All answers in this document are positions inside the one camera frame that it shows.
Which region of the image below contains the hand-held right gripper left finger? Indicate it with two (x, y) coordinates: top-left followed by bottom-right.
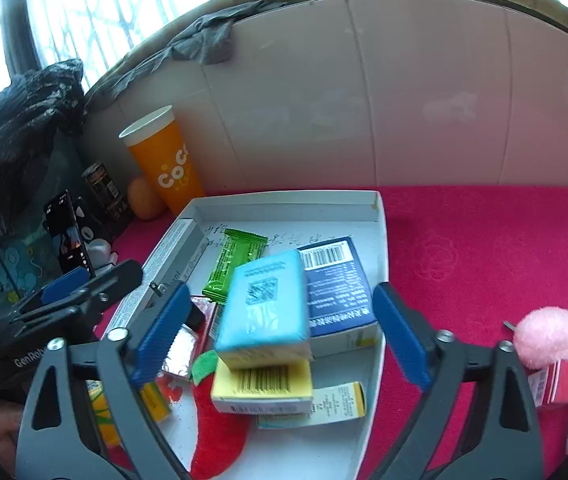
(14, 282), (193, 480)

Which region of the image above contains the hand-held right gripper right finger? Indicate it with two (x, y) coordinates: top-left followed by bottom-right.
(373, 282), (547, 480)

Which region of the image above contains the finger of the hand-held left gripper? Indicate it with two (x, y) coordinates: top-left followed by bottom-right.
(11, 259), (143, 328)
(19, 266), (90, 313)

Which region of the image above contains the white yellow medicine box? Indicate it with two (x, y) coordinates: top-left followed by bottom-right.
(256, 381), (367, 430)

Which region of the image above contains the yellow green medicine box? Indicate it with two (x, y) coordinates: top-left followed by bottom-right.
(86, 380), (172, 448)

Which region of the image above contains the light blue packet box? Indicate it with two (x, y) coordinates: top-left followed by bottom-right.
(214, 249), (313, 365)

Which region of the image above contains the red chili plush toy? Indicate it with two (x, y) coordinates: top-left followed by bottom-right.
(189, 351), (249, 480)

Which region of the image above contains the white shallow cardboard box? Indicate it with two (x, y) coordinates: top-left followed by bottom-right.
(100, 189), (389, 480)

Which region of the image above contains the silver foil packet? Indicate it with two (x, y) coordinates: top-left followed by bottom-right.
(161, 322), (201, 377)

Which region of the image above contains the small white figure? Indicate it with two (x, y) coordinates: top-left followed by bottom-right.
(86, 237), (115, 266)

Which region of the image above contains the black smartphone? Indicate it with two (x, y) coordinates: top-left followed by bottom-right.
(44, 190), (96, 278)

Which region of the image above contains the long white medicine box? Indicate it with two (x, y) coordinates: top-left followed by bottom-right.
(106, 217), (209, 341)

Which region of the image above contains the blue cartoon printed bag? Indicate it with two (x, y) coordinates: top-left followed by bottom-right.
(0, 135), (115, 311)

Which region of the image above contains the dark blue medicine box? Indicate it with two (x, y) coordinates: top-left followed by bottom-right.
(296, 236), (379, 358)

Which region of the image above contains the orange egg-shaped ball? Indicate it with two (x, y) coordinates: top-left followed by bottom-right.
(128, 177), (167, 221)

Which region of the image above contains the dark drink can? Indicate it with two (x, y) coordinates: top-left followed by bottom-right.
(82, 161), (132, 223)

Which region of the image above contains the green snack packet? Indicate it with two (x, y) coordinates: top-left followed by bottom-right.
(201, 228), (269, 306)

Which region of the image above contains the pink embossed blanket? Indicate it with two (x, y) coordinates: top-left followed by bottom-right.
(94, 185), (568, 480)

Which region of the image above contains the yellow barcode medicine box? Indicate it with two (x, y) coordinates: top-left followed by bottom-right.
(211, 357), (313, 416)

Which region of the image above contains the orange paper cup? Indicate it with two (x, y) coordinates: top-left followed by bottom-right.
(118, 105), (207, 216)

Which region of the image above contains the pink plush ball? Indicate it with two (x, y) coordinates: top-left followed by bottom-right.
(504, 305), (568, 371)

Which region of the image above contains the small red box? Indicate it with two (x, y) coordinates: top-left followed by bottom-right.
(528, 357), (568, 407)

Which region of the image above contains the black plastic bag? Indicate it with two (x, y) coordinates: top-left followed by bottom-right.
(0, 58), (87, 241)

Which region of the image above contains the grey cloth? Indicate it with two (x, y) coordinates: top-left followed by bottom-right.
(85, 0), (289, 106)

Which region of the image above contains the barred window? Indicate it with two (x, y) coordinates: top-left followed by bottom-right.
(0, 0), (568, 92)

